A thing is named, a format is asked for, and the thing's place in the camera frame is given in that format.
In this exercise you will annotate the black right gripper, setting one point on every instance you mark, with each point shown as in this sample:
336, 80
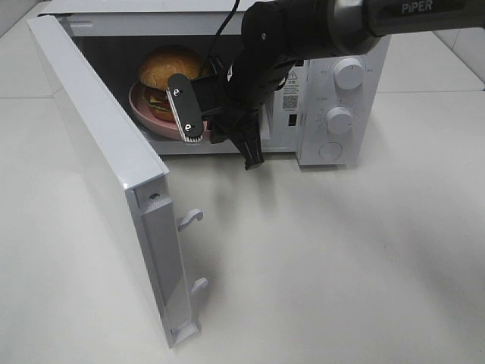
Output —
231, 100

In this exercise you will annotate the burger with sesame bun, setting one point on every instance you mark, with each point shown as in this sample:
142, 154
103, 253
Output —
156, 70

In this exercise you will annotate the pink round plate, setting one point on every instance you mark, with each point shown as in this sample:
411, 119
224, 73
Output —
158, 120

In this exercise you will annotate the white round door button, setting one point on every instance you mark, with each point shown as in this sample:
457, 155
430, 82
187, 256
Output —
331, 151

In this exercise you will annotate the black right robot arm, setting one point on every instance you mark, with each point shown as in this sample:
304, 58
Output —
278, 34

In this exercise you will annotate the white lower microwave knob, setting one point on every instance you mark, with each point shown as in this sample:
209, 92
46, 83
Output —
339, 120

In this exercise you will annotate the white microwave knob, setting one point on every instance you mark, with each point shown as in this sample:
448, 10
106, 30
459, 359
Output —
339, 120
348, 73

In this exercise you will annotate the white upper microwave knob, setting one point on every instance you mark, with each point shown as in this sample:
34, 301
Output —
348, 73

